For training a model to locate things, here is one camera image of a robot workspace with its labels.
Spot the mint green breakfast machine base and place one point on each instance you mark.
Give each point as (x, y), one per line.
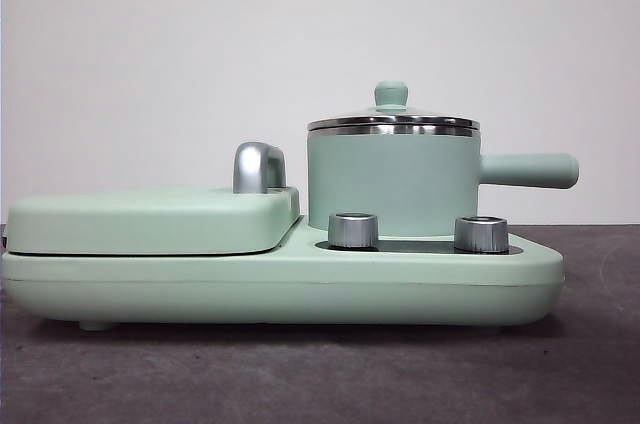
(300, 289)

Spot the chrome control knob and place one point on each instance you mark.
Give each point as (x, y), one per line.
(352, 231)
(481, 235)

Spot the glass pot lid green knob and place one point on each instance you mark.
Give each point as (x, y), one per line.
(391, 94)

